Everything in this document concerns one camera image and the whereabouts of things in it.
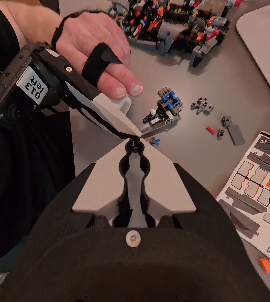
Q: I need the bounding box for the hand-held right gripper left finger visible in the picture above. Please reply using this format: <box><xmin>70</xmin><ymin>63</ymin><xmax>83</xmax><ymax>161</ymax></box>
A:
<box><xmin>72</xmin><ymin>138</ymin><xmax>132</xmax><ymax>228</ymax></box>

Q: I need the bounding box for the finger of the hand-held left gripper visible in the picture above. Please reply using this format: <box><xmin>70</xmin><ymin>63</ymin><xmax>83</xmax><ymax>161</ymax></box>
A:
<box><xmin>92</xmin><ymin>93</ymin><xmax>143</xmax><ymax>138</ymax></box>
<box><xmin>64</xmin><ymin>80</ymin><xmax>132</xmax><ymax>140</ymax></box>

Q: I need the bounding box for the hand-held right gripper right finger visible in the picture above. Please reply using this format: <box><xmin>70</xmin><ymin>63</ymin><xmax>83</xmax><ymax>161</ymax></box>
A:
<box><xmin>138</xmin><ymin>138</ymin><xmax>197</xmax><ymax>228</ymax></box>

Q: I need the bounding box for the grey lego blade assembly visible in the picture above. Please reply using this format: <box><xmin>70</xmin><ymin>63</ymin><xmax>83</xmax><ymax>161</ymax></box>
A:
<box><xmin>125</xmin><ymin>137</ymin><xmax>161</xmax><ymax>227</ymax></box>

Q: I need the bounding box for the blue grey lego assembly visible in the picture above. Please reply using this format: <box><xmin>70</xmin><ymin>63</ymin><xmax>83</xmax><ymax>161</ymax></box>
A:
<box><xmin>141</xmin><ymin>86</ymin><xmax>184</xmax><ymax>135</ymax></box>

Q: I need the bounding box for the person's left forearm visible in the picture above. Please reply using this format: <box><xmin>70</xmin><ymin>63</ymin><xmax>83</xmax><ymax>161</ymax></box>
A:
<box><xmin>0</xmin><ymin>0</ymin><xmax>63</xmax><ymax>76</ymax></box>

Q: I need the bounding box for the lego sticker sheet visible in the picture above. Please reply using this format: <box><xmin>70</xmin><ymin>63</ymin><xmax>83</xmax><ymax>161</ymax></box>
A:
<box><xmin>216</xmin><ymin>130</ymin><xmax>270</xmax><ymax>263</ymax></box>

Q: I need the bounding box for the grey lego flat tile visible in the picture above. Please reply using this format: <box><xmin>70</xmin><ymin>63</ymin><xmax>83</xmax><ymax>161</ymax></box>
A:
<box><xmin>227</xmin><ymin>125</ymin><xmax>246</xmax><ymax>145</ymax></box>

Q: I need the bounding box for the lego car chassis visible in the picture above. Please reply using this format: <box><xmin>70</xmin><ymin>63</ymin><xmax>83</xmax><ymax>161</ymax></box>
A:
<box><xmin>109</xmin><ymin>0</ymin><xmax>231</xmax><ymax>68</ymax></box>

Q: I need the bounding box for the orange lego piece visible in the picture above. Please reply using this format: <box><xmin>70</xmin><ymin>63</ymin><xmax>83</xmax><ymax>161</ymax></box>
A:
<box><xmin>259</xmin><ymin>258</ymin><xmax>270</xmax><ymax>274</ymax></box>

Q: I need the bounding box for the person's left hand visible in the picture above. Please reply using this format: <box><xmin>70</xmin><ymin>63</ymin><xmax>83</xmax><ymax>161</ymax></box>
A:
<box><xmin>55</xmin><ymin>11</ymin><xmax>145</xmax><ymax>99</ymax></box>

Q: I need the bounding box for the silver monitor stand base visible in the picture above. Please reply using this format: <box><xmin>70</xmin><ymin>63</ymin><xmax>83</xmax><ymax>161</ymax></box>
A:
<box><xmin>236</xmin><ymin>0</ymin><xmax>270</xmax><ymax>108</ymax></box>

